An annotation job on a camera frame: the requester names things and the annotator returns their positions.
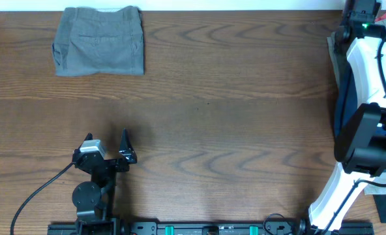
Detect navy blue shorts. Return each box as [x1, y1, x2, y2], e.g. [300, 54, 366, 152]
[334, 61, 357, 137]

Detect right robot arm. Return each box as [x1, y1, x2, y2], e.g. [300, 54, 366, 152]
[296, 0, 386, 234]

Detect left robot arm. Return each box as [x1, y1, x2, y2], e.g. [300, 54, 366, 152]
[72, 129, 138, 234]

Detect folded grey shorts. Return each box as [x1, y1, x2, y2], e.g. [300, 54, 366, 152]
[52, 6, 144, 76]

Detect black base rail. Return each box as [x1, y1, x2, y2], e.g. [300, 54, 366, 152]
[47, 217, 375, 235]

